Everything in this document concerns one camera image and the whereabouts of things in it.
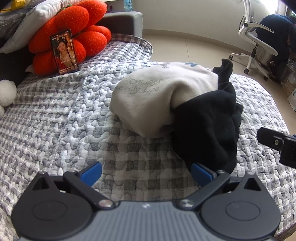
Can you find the white plush toy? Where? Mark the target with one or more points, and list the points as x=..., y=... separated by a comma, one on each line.
x=7, y=92

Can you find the beige cushion tag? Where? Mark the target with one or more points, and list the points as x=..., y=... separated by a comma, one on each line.
x=29, y=69

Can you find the grey checked quilt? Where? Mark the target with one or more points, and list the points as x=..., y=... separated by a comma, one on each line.
x=57, y=115

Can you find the light grey pillow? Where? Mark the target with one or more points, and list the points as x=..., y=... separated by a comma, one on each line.
x=34, y=18

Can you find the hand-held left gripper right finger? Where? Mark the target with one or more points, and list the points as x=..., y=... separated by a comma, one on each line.
x=201, y=173

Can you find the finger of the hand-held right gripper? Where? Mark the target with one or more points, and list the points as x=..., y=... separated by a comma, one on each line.
x=270, y=138
x=290, y=156

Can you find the white office chair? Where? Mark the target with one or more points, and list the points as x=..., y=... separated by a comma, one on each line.
x=252, y=34

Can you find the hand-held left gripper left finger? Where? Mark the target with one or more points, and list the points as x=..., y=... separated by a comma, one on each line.
x=92, y=172

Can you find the black smartphone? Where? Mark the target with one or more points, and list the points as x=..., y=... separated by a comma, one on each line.
x=64, y=53

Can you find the cream and black sweatshirt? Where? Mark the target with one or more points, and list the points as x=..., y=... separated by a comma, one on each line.
x=143, y=97

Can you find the orange flower cushion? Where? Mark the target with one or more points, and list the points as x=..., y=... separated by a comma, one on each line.
x=74, y=16

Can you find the yellow object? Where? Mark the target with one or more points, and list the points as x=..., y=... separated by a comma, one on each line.
x=19, y=2

